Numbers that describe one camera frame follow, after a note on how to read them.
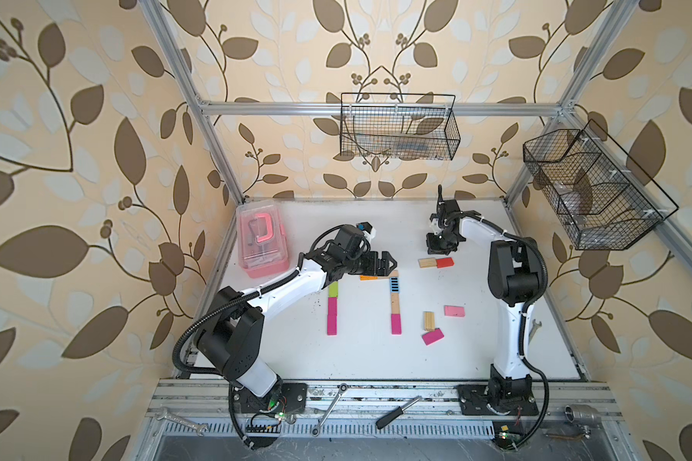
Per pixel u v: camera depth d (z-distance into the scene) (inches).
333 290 37.6
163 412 28.6
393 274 30.3
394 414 28.4
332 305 35.9
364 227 30.5
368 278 37.9
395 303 35.9
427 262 39.8
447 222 31.7
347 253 26.1
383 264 29.5
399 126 37.9
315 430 27.7
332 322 34.5
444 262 39.1
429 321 34.1
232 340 17.3
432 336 33.3
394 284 37.8
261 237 36.9
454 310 35.2
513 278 23.1
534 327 34.1
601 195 29.1
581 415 27.3
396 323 34.8
